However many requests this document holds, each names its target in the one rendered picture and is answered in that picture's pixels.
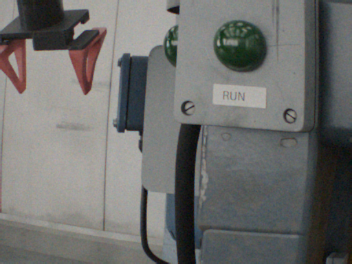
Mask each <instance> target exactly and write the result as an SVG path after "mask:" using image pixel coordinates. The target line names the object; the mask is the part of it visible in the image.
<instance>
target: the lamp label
mask: <svg viewBox="0 0 352 264"><path fill-rule="evenodd" d="M213 89H214V93H213V104H216V105H228V106H240V107H256V108H264V109H265V106H266V95H267V94H266V88H260V87H247V86H233V85H219V84H213Z"/></svg>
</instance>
